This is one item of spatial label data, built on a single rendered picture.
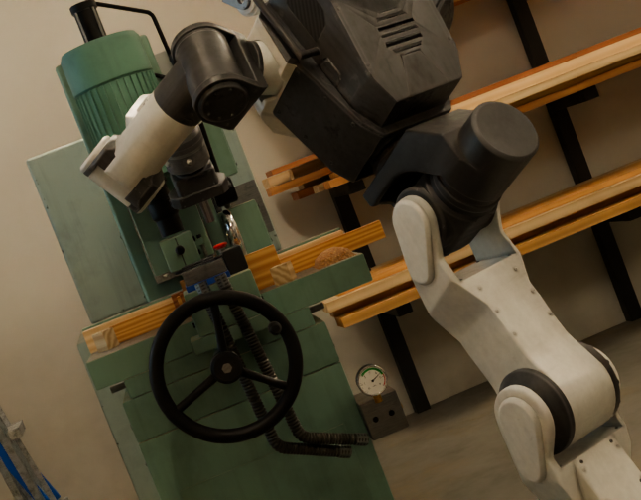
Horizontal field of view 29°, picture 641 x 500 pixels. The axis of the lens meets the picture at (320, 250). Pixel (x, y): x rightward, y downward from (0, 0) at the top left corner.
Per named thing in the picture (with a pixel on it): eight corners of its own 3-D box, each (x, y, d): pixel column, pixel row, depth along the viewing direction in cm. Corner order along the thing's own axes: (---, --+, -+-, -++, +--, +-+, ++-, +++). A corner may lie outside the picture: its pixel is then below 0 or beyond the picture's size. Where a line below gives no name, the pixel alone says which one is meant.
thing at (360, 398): (373, 440, 251) (359, 405, 251) (364, 431, 263) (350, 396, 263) (412, 425, 252) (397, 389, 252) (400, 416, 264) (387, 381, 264)
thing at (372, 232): (116, 344, 264) (109, 327, 263) (116, 343, 266) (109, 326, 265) (386, 237, 270) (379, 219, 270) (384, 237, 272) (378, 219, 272)
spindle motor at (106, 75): (111, 195, 255) (55, 53, 253) (115, 196, 273) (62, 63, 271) (192, 164, 257) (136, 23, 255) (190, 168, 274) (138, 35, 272)
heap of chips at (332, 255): (319, 269, 254) (314, 256, 254) (312, 267, 267) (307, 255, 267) (357, 254, 255) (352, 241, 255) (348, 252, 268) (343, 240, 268)
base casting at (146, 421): (136, 444, 249) (119, 403, 249) (142, 403, 306) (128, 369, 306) (342, 360, 254) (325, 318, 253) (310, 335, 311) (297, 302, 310)
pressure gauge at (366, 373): (367, 410, 248) (352, 372, 248) (364, 407, 252) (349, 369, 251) (396, 398, 249) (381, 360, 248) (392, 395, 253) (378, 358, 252)
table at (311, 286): (92, 398, 239) (80, 369, 238) (100, 378, 269) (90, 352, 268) (382, 281, 245) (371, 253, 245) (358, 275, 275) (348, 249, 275)
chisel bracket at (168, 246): (173, 280, 261) (158, 242, 260) (173, 277, 275) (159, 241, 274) (206, 267, 262) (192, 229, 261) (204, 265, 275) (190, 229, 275)
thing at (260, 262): (192, 316, 259) (179, 281, 258) (192, 315, 260) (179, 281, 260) (287, 279, 261) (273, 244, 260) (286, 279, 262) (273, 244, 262)
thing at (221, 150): (205, 185, 283) (182, 123, 282) (204, 186, 292) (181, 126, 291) (240, 171, 284) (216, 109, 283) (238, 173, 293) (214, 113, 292)
